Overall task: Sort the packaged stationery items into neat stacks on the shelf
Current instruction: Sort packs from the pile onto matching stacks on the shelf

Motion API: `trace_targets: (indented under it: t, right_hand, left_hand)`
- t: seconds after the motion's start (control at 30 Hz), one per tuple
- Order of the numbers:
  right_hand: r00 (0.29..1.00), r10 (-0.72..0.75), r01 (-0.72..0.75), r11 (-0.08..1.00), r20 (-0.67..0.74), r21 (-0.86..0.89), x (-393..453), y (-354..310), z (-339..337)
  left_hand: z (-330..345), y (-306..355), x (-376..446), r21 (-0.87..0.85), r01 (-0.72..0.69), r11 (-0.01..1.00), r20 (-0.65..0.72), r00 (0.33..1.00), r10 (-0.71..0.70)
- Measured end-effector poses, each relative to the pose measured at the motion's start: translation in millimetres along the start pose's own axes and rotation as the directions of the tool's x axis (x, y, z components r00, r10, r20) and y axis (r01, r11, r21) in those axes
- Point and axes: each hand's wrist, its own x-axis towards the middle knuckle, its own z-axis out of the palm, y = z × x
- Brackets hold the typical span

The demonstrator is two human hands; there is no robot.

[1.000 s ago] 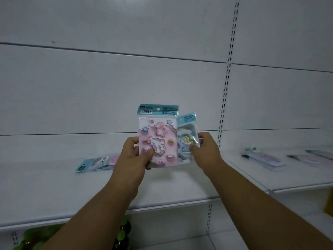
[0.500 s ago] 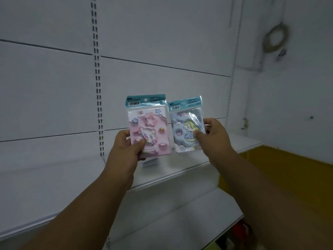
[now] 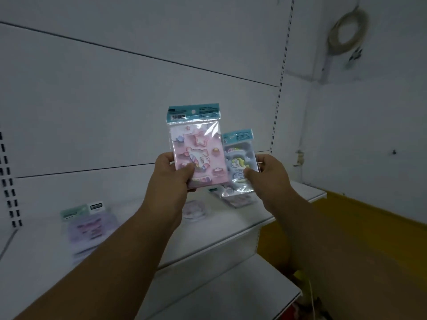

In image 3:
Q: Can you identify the coiled white cable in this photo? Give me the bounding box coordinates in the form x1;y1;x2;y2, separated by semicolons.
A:
326;7;370;58

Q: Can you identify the person's left hand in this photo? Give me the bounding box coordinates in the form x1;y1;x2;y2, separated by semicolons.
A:
143;151;198;215

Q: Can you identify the person's right forearm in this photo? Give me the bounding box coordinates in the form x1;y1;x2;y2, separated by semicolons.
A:
264;188;427;320

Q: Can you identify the person's left forearm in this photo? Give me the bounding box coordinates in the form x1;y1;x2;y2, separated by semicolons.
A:
13;201;185;320

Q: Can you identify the person's right hand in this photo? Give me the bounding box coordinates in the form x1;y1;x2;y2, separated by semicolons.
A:
244;154;295;206

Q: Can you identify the thin white cord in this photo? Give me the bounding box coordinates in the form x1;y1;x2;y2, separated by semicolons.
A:
308;280;319;320

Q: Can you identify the white metal shelf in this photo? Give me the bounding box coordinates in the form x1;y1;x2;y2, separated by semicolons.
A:
135;254;303;320
0;179;328;320

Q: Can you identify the round clear plastic case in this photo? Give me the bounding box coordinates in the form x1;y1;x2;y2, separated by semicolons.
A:
182;200;208;222

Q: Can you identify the clear sticker packet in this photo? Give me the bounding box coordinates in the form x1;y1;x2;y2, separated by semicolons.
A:
209;185;260;209

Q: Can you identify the purple sticker packet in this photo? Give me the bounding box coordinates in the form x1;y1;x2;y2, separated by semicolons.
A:
59;202;120;262

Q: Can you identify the slotted white shelf upright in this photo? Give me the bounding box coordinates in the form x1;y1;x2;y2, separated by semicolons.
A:
269;0;297;156
0;123;23;230

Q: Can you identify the blue unicorn sticker packet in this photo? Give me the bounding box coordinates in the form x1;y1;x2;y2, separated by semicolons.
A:
222;128;261;194

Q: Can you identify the yellow packet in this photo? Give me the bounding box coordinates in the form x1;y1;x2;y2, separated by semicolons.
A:
293;270;312;294

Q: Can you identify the pink sticker packet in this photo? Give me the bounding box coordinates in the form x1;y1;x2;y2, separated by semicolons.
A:
167;103;230;192

